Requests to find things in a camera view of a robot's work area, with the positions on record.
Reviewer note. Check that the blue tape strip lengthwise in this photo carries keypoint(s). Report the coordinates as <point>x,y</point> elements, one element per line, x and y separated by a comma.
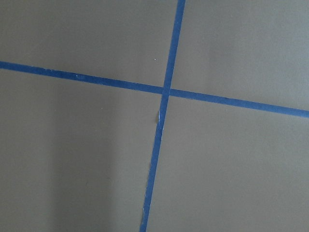
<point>162,113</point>

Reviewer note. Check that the blue tape strip crosswise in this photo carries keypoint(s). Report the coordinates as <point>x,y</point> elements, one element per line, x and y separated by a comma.
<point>154,89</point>

